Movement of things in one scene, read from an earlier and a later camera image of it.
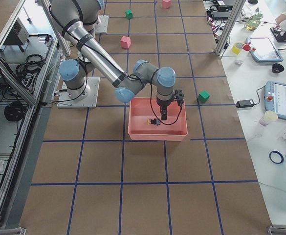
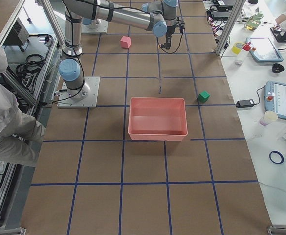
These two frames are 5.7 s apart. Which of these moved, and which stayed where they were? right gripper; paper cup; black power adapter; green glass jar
Moved: right gripper
Stayed: black power adapter; green glass jar; paper cup
